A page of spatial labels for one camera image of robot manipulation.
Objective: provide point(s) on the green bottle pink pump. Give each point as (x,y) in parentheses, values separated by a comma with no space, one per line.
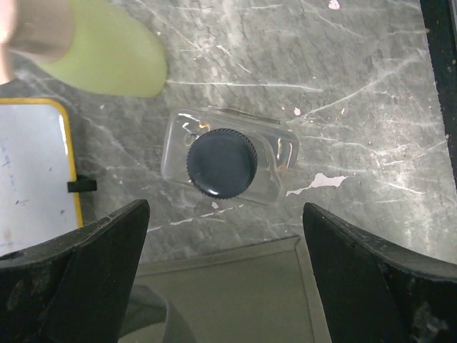
(93,46)

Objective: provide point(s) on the green canvas bag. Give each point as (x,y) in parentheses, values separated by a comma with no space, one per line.
(258,293)

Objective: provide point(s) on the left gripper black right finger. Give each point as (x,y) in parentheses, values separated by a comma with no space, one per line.
(373,290)

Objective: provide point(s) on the clear square bottle black cap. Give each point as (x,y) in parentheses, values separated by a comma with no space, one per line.
(227,154)

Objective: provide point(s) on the small whiteboard wooden frame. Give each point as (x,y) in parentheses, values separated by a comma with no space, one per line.
(37,169)

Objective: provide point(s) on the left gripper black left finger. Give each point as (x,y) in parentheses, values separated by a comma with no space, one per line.
(76,287)

